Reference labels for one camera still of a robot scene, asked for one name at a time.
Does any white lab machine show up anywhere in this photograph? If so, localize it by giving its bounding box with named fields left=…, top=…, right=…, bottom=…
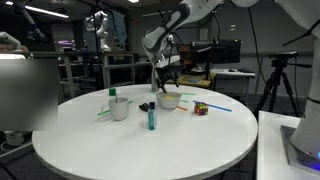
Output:
left=0, top=129, right=33, bottom=148

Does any blue hanging cloth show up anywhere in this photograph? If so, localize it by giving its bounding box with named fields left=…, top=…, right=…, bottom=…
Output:
left=108, top=9, right=128, bottom=44

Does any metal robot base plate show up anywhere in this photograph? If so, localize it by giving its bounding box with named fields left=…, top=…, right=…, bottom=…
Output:
left=279, top=124, right=320, bottom=176

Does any grey metal shelf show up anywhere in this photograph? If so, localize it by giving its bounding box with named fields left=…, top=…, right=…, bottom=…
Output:
left=99, top=51, right=136, bottom=89

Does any white mug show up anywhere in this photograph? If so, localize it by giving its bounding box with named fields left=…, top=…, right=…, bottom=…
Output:
left=100, top=96, right=130, bottom=122

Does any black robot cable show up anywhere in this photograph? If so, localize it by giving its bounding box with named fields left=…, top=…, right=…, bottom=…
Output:
left=247, top=6, right=268, bottom=84

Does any blue liquid bottle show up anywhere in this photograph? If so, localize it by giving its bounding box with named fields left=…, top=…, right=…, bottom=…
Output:
left=147, top=101, right=158, bottom=131

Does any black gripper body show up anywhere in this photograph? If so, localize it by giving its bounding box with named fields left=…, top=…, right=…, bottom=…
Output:
left=155, top=65, right=184, bottom=83

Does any white office desk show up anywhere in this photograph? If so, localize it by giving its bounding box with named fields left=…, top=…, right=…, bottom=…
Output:
left=211, top=69, right=256, bottom=95

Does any stainless steel bottle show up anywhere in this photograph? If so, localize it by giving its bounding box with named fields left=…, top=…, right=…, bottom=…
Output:
left=150, top=68, right=160, bottom=93

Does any grey overhead boom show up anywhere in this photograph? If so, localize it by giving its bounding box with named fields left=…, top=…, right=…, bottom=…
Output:
left=13, top=0, right=51, bottom=43

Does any black computer monitor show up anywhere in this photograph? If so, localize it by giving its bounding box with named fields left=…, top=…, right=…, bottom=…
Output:
left=210, top=39, right=242, bottom=65

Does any black camera tripod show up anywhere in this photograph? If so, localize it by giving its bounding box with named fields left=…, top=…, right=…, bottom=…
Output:
left=254, top=58, right=313, bottom=118

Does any Rubik's cube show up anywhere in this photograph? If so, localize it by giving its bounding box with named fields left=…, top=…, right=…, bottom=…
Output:
left=193, top=101, right=210, bottom=117

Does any ceiling strip light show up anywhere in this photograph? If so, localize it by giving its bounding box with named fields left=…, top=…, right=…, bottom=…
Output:
left=4, top=0, right=70, bottom=19

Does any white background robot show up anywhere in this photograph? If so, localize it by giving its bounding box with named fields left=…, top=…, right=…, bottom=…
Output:
left=85, top=9, right=112, bottom=53

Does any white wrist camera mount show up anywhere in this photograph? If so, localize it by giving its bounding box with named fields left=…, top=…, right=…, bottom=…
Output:
left=154, top=55, right=181, bottom=69

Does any white bowl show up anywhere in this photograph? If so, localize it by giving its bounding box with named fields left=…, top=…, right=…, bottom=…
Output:
left=155, top=91, right=183, bottom=111

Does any grey metal workbench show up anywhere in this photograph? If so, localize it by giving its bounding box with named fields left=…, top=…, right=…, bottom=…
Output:
left=58, top=51, right=77, bottom=101

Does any wooden table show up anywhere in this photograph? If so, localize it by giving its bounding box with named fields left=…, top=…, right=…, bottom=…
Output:
left=176, top=73, right=218, bottom=90

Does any small black object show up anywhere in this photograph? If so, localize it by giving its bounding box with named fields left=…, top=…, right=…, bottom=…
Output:
left=138, top=102, right=151, bottom=112

